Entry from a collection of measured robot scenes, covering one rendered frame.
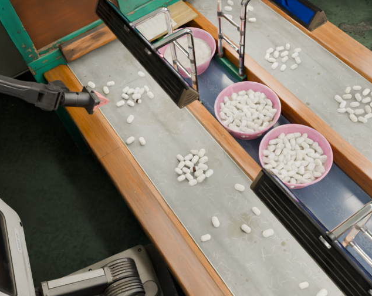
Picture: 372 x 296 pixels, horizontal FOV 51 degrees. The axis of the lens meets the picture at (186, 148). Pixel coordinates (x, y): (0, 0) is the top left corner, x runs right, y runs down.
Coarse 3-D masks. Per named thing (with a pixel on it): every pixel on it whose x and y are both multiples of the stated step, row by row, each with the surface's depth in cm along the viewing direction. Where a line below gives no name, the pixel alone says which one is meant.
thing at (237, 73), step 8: (248, 0) 142; (240, 8) 145; (224, 16) 159; (240, 16) 148; (232, 24) 157; (240, 24) 151; (240, 32) 154; (224, 40) 170; (240, 40) 157; (240, 48) 161; (216, 56) 184; (224, 56) 182; (240, 56) 165; (224, 64) 181; (232, 64) 179; (240, 64) 168; (232, 72) 178; (240, 72) 173; (240, 80) 176
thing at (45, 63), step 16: (160, 0) 191; (176, 0) 197; (128, 16) 187; (16, 48) 220; (96, 48) 190; (32, 64) 175; (48, 64) 180; (64, 64) 185; (64, 112) 210; (80, 144) 236
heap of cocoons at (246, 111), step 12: (240, 96) 165; (252, 96) 164; (264, 96) 164; (228, 108) 163; (240, 108) 162; (252, 108) 162; (264, 108) 163; (228, 120) 159; (240, 120) 160; (252, 120) 160; (264, 120) 157
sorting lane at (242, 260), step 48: (144, 96) 170; (144, 144) 157; (192, 144) 154; (192, 192) 143; (240, 192) 142; (240, 240) 132; (288, 240) 130; (240, 288) 124; (288, 288) 122; (336, 288) 121
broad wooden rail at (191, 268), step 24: (48, 72) 180; (72, 72) 183; (72, 120) 178; (96, 120) 162; (96, 144) 156; (120, 144) 156; (120, 168) 149; (120, 192) 144; (144, 192) 142; (144, 216) 137; (168, 216) 137; (168, 240) 132; (192, 240) 133; (168, 264) 128; (192, 264) 127; (192, 288) 123; (216, 288) 122
